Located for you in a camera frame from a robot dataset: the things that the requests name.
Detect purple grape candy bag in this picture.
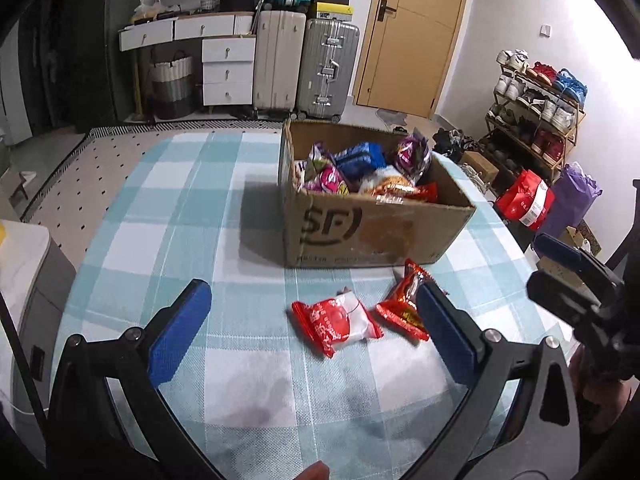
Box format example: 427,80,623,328
302,164,352,196

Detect teal checked tablecloth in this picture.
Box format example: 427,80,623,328
47,130,576,480

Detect red shopping bag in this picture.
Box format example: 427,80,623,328
495,169,556,233

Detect small floor cardboard box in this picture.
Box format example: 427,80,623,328
460,150,500,186

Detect red white snack packet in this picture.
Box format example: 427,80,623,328
291,287,385,359

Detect dark purple snack bag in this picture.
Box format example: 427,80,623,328
394,135,432,186

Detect blue cookie packet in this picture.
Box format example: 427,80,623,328
334,142,387,179

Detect white grey appliance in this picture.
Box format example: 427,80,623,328
0,220,76,411

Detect person's right hand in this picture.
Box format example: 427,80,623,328
570,349,635,433

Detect grey white laundry basket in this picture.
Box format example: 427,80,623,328
150,51,195,120

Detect silver suitcase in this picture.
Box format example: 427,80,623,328
298,17,361,122

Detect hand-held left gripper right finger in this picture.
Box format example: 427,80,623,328
400,281,583,480

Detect cream suitcase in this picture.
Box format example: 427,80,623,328
252,9,307,116

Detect black shoes pile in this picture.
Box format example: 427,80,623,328
432,127,481,161

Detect yellow plastic bag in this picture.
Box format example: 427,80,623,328
131,0,166,23

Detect brown cardboard box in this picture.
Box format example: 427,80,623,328
278,119,477,268

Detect wooden shoe rack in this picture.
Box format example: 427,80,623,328
485,50,586,186

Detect white drawer desk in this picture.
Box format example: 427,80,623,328
118,11,257,107

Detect red dark-label snack packet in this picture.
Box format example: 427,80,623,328
375,258,432,343

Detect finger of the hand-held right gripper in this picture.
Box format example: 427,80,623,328
534,233,627,295
526,269,610,329

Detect person's left hand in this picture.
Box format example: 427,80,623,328
287,462,331,480

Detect small wooden stool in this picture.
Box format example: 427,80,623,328
9,171,37,203

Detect black wardrobe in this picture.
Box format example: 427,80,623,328
15,0,146,136

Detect orange noodle snack bag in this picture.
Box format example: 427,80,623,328
359,169,426,199

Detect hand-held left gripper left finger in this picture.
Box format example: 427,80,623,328
46,279,226,480

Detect yellow black box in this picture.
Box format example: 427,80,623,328
310,2,354,23

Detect rows of shoes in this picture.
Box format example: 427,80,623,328
487,49,587,166

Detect wooden door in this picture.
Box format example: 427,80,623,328
352,0,473,120

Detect black dotted white rug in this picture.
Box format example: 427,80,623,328
20,121,288,223

